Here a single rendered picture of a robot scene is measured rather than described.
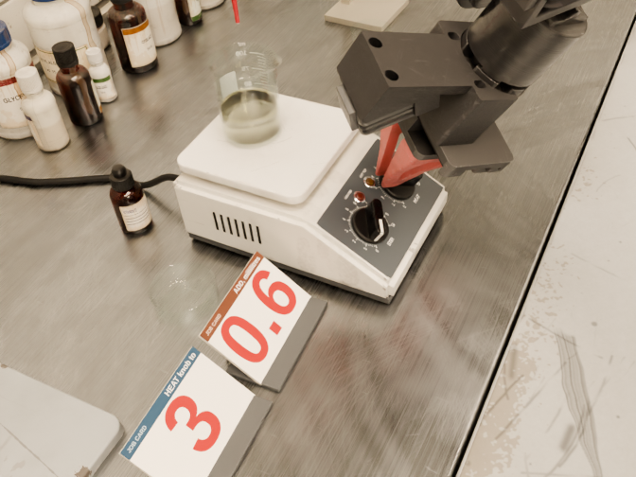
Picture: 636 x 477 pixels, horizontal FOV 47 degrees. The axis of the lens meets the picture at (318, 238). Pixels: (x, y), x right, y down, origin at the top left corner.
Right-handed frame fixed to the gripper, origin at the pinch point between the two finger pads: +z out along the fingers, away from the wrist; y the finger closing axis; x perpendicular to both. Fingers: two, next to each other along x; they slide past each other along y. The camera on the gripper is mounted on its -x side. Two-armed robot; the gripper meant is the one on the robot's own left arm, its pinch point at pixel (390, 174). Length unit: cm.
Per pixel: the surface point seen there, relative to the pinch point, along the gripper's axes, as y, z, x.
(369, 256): 6.1, 1.8, -4.0
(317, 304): 7.4, 6.8, -6.9
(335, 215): 2.1, 1.9, -5.4
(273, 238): 1.4, 6.1, -8.9
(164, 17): -37.0, 21.9, -1.8
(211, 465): 16.7, 7.5, -19.3
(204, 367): 10.2, 6.8, -17.8
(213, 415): 13.6, 7.2, -18.2
